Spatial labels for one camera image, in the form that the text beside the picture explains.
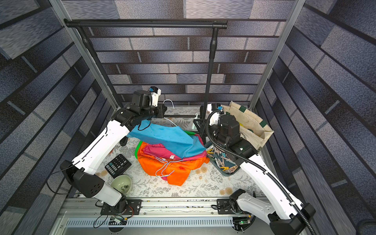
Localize light blue wire hanger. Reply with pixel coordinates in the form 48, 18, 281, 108
162, 99, 178, 127

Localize blue t-shirt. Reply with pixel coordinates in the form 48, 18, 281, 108
128, 120, 206, 159

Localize cream tote bag green handles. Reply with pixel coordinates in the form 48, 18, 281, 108
222, 101, 274, 151

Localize pink garment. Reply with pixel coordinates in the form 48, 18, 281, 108
139, 133, 207, 161

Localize black calculator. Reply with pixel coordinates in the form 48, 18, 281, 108
105, 154, 132, 179

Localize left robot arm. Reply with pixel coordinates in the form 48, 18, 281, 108
60, 104, 167, 207

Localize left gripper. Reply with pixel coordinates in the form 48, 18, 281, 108
140, 102, 168, 121

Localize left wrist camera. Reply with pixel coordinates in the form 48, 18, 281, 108
132, 86, 161, 108

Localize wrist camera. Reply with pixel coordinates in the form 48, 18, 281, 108
132, 86, 161, 108
206, 103, 224, 126

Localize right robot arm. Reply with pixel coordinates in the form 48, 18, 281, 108
193, 110, 316, 235

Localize black corrugated cable conduit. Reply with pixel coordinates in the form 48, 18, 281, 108
205, 110, 316, 235

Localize orange garment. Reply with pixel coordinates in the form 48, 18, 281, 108
137, 155, 209, 186

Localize spare wire hangers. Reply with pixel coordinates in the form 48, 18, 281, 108
155, 157, 183, 178

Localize black clothes rack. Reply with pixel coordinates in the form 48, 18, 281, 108
63, 19, 228, 119

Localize green ceramic bowl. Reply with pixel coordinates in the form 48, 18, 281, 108
110, 175, 132, 195

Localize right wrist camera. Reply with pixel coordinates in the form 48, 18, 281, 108
206, 103, 224, 126

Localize green plastic laundry basket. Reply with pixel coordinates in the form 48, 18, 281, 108
135, 131, 198, 158

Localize teal clothespin tray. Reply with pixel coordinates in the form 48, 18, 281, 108
205, 141, 240, 176

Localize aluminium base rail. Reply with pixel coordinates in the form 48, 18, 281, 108
52, 196, 278, 235

